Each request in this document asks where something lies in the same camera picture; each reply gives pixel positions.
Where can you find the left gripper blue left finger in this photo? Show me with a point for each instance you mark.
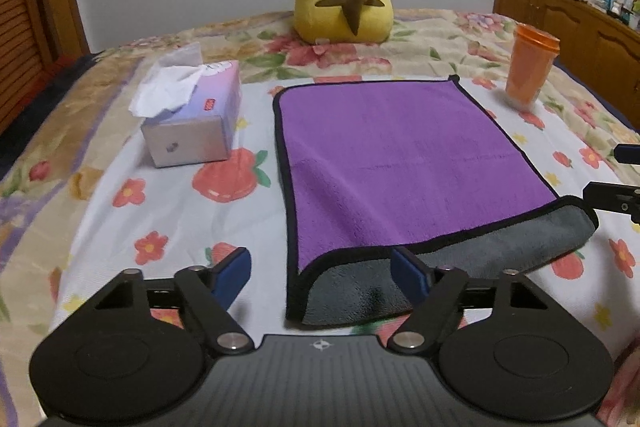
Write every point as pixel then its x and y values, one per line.
pixel 206 295

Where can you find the wooden cabinet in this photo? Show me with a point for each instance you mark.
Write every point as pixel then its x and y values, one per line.
pixel 598 50

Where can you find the purple tissue box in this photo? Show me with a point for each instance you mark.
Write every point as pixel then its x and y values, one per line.
pixel 188 108

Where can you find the orange plastic cup with lid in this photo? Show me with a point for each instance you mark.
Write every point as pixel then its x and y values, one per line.
pixel 532 56

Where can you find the purple and grey towel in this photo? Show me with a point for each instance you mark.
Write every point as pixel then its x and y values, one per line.
pixel 367 167

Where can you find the white floral cloth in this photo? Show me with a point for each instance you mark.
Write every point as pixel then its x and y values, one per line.
pixel 161 220

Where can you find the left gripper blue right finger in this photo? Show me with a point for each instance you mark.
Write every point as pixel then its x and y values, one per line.
pixel 434 295

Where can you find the wooden louvered wardrobe door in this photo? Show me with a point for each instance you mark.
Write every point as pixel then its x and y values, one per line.
pixel 38 39

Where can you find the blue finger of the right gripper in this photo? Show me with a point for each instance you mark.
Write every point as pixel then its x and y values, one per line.
pixel 627 153
pixel 619 198

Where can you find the floral bed blanket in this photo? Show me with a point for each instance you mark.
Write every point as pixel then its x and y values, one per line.
pixel 54 156

